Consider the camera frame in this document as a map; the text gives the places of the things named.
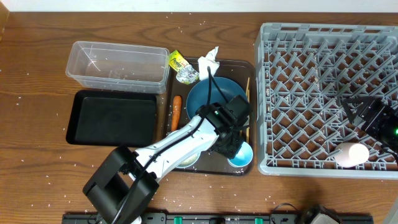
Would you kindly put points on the pink cup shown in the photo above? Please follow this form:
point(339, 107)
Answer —
point(351, 154)

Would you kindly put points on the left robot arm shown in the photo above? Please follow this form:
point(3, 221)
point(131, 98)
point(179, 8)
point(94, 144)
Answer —
point(126, 181)

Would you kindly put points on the light blue rice bowl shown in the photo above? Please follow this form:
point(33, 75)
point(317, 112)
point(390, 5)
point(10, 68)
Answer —
point(189, 162)

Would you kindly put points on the yellow green snack wrapper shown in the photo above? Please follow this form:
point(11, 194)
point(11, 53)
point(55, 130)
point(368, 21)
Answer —
point(185, 72)

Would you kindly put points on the clear plastic container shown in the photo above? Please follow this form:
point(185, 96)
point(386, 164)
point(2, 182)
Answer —
point(120, 67)

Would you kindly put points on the wooden chopstick left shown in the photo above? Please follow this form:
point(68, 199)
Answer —
point(247, 86)

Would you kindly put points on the orange carrot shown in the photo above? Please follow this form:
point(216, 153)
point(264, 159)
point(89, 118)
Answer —
point(177, 106)

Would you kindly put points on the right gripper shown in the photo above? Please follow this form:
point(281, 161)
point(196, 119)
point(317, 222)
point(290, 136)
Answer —
point(364, 112)

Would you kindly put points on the black plastic tray bin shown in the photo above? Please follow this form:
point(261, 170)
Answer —
point(112, 118)

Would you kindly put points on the blue cup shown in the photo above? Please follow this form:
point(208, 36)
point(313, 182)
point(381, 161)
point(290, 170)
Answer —
point(243, 157)

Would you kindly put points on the grey dishwasher rack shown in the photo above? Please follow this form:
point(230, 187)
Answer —
point(303, 73)

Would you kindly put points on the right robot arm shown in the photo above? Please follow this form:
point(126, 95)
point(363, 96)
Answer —
point(388, 132)

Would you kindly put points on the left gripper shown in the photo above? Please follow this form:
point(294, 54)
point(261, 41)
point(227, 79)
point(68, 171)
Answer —
point(232, 144)

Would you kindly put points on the wooden chopstick right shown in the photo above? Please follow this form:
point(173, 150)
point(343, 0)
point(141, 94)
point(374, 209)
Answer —
point(247, 129)

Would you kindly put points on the dark blue plate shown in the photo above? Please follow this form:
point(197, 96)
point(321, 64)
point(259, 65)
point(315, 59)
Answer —
point(198, 95)

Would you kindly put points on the crumpled white tissue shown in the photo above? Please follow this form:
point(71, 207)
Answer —
point(209, 61)

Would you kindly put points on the brown serving tray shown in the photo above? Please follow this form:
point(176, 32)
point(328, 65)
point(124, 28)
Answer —
point(210, 162)

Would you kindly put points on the wooden chopstick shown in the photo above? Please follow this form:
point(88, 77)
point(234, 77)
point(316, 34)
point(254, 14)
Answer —
point(247, 86)
point(247, 129)

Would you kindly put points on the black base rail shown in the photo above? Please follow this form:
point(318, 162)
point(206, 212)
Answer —
point(162, 218)

